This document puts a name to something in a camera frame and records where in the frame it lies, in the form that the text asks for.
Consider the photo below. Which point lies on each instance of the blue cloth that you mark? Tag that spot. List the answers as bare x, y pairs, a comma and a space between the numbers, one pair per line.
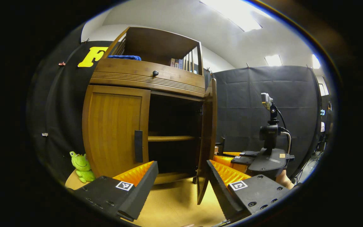
124, 57

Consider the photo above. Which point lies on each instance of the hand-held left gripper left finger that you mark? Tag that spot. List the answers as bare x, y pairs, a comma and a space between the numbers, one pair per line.
143, 189

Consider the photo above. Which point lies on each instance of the wooden double-door shoe cabinet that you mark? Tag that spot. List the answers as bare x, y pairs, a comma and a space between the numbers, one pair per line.
131, 69

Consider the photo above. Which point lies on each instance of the wooden inner shelf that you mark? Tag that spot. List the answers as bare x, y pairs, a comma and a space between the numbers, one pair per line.
170, 138

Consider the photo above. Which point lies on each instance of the wooden shoe cabinet door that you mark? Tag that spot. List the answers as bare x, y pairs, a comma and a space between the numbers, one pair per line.
112, 126
206, 142

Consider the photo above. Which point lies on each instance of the small ceiling light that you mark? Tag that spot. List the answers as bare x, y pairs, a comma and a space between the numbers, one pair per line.
273, 60

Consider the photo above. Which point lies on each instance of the grey book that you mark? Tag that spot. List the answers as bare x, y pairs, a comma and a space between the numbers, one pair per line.
176, 64

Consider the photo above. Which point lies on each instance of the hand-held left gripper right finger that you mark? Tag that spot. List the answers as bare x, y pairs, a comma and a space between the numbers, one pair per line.
219, 189

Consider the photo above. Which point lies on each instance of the black backdrop cloth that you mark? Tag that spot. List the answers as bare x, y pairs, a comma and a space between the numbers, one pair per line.
247, 94

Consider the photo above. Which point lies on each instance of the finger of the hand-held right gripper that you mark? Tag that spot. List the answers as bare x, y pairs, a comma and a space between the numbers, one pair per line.
249, 154
243, 160

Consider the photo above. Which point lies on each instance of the pink book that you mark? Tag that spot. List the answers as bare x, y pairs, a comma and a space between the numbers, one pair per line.
172, 63

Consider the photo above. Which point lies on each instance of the green frog plush toy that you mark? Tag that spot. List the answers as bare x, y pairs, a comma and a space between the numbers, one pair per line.
82, 167

